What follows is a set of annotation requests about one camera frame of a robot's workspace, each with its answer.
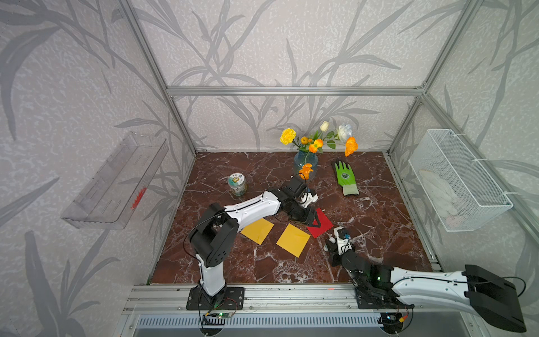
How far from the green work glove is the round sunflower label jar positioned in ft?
1.62

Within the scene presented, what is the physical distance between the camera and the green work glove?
41.0 inches

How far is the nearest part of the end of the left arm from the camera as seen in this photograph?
2.19 feet

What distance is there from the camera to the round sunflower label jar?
0.98 metres

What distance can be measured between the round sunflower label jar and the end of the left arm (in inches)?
13.1

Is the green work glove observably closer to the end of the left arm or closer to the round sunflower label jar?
the end of the left arm

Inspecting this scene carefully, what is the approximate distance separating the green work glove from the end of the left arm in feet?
1.07
